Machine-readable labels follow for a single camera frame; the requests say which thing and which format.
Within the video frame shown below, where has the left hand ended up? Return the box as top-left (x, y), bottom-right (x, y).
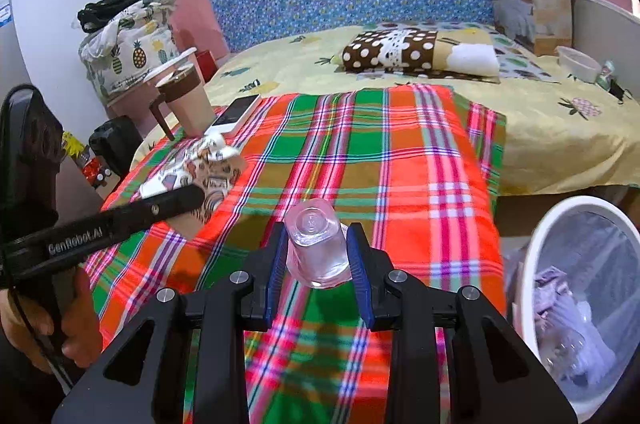
top-left (1, 267), bottom-right (102, 373)

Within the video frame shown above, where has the patterned paper cup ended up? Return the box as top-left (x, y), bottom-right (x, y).
top-left (139, 133), bottom-right (246, 239)

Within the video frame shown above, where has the yellow bed sheet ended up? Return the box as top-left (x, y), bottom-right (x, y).
top-left (129, 21), bottom-right (640, 196)

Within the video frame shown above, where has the small green jar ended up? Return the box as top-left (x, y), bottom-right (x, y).
top-left (594, 60), bottom-right (615, 92)

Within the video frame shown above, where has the pineapple print bedding pile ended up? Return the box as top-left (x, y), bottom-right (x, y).
top-left (77, 0), bottom-right (179, 104)

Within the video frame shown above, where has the white smartphone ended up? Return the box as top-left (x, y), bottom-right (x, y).
top-left (205, 94), bottom-right (262, 138)

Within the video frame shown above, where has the brown polka dot pillow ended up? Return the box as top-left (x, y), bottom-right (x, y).
top-left (335, 26), bottom-right (500, 79)

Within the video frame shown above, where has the plaid tablecloth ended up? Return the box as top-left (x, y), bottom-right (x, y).
top-left (87, 84), bottom-right (506, 423)

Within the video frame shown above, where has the white radiator panel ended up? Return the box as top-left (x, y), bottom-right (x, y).
top-left (572, 0), bottom-right (640, 98)

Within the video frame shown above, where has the brown lidded mug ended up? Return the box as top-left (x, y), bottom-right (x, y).
top-left (149, 64), bottom-right (216, 140)

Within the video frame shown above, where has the white trash bin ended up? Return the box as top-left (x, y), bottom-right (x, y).
top-left (504, 196), bottom-right (639, 423)

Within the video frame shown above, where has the white plastic bowl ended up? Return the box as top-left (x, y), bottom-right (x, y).
top-left (555, 46), bottom-right (602, 83)

